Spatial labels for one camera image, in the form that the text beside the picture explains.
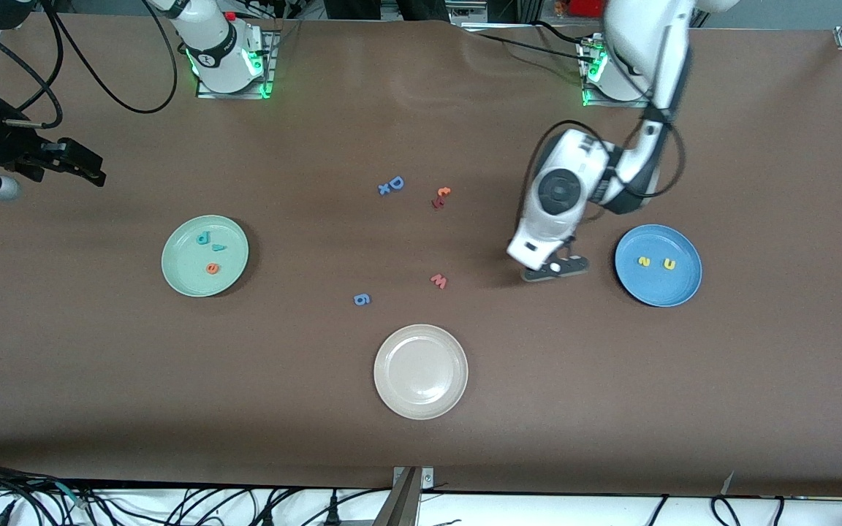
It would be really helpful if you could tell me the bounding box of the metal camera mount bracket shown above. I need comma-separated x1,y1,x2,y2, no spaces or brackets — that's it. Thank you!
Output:
373,466,435,526

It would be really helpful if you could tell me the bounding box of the black cable on table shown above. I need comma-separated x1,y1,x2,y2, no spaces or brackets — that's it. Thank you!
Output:
465,28,586,61
534,20,591,46

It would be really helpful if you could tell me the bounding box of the mint green plate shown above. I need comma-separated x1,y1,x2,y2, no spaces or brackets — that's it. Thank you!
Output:
162,215,249,297

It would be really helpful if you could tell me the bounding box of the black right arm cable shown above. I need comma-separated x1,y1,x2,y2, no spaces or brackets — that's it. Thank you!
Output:
0,0,178,129

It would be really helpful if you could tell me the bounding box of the beige plate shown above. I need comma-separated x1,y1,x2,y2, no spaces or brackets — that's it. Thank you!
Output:
373,324,469,421

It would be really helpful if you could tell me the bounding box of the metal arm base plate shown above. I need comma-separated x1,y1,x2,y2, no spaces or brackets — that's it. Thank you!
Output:
194,28,279,99
577,33,656,108

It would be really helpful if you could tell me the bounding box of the brown table cover sheet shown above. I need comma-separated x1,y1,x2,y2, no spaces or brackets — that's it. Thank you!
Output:
0,13,842,499

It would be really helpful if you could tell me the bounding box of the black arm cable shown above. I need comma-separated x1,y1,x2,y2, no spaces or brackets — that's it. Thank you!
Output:
520,121,687,245
0,0,178,129

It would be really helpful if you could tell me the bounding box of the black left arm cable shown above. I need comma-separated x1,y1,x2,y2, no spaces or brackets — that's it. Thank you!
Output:
520,121,687,245

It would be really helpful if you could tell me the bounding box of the blue plate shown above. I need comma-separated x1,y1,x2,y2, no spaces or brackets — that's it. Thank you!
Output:
615,224,703,308

